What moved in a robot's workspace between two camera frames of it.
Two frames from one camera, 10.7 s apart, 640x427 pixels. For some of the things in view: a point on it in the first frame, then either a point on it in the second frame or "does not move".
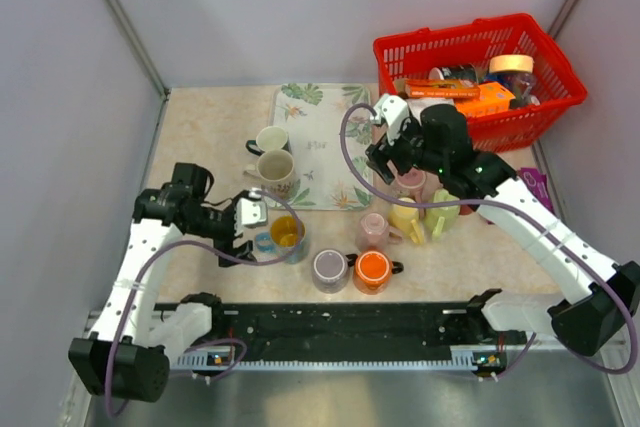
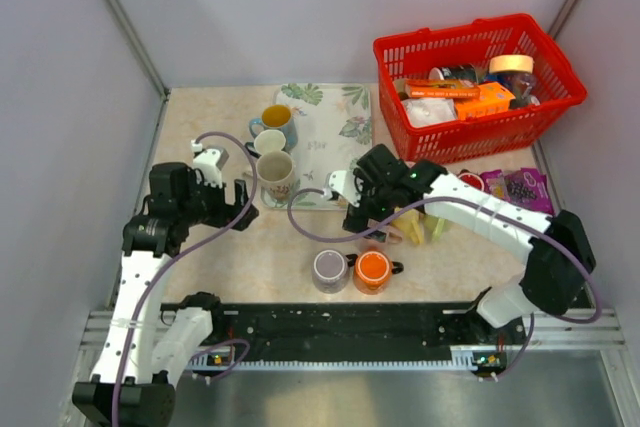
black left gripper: [226, 261] -> [227, 213]
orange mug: [373, 271] does not move
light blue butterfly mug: [286, 238] -> [276, 117]
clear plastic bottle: [522, 85] does not move
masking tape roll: [517, 62] does not move
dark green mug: [269, 138] does not move
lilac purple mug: [331, 270] does not move
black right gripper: [379, 154] -> [358, 217]
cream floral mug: [275, 170] does not move
